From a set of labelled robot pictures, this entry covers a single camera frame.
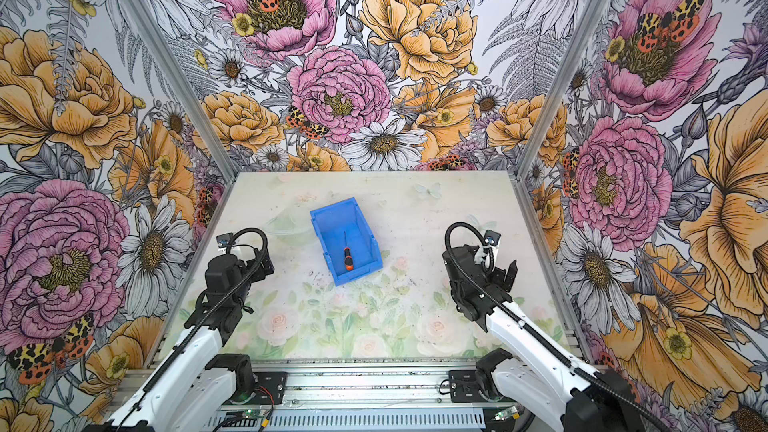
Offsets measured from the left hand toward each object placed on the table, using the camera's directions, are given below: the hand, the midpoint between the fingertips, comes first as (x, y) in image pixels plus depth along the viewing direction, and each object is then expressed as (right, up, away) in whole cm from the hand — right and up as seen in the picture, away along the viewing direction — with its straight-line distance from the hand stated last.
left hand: (250, 261), depth 84 cm
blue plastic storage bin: (+22, +9, +17) cm, 29 cm away
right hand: (+66, +1, -4) cm, 66 cm away
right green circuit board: (+66, -33, -13) cm, 75 cm away
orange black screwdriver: (+25, -1, +12) cm, 28 cm away
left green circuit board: (+7, -33, -14) cm, 36 cm away
